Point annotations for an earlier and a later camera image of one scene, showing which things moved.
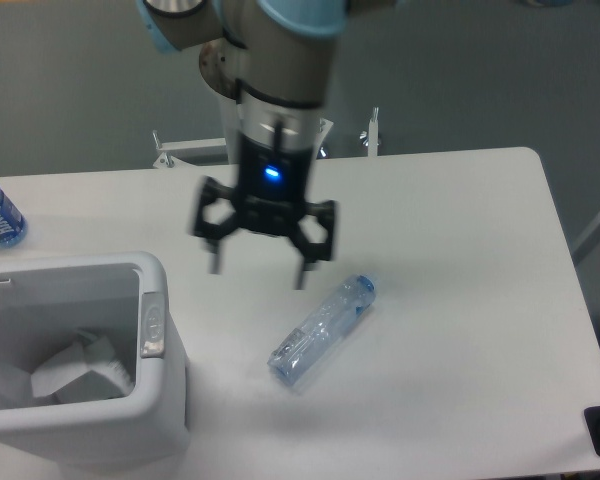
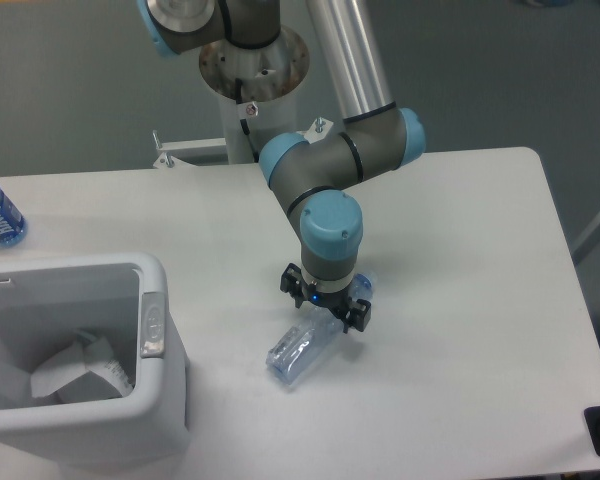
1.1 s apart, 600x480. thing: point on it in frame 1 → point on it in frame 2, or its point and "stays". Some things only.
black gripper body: (272, 186) → (338, 301)
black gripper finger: (210, 190) → (292, 281)
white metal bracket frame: (175, 154) stays
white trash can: (32, 308) stays
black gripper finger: (326, 211) → (358, 315)
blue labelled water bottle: (1, 222) stays
